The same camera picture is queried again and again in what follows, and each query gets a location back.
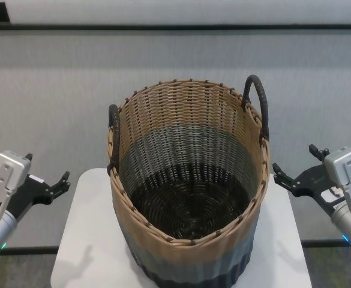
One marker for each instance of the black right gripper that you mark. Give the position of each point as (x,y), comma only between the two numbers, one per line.
(316,183)

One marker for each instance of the white pedestal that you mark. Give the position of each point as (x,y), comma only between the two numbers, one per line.
(82,240)

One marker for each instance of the white wall board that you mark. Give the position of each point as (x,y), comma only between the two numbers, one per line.
(193,12)

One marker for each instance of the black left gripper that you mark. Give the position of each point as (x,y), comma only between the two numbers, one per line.
(28,195)

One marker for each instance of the woven tricolour laundry basket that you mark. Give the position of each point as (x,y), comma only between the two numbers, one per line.
(193,240)

